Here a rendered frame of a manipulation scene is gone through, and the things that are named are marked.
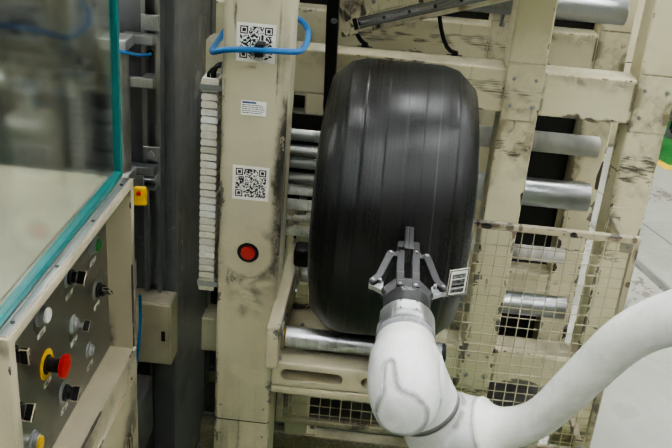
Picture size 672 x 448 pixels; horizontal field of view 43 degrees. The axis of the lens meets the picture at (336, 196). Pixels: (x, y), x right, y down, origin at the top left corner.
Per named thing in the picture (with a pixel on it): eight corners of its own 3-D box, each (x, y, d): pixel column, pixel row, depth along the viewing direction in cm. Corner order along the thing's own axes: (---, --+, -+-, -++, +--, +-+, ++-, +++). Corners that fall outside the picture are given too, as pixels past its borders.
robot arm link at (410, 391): (357, 329, 129) (395, 389, 134) (349, 405, 116) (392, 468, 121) (423, 307, 125) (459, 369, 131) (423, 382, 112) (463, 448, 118)
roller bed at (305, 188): (247, 235, 224) (251, 127, 212) (256, 211, 238) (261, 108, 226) (323, 243, 223) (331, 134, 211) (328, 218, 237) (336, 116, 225)
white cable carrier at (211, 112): (198, 289, 187) (200, 77, 168) (203, 278, 192) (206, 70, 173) (218, 291, 187) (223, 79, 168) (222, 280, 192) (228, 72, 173)
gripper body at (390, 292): (436, 302, 132) (435, 266, 140) (381, 296, 132) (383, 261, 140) (430, 340, 136) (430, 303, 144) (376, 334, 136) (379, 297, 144)
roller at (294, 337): (280, 344, 185) (278, 348, 180) (282, 323, 185) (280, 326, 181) (443, 362, 184) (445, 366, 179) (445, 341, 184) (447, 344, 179)
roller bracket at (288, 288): (263, 369, 179) (265, 329, 176) (288, 277, 216) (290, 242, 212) (279, 371, 179) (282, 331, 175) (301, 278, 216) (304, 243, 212)
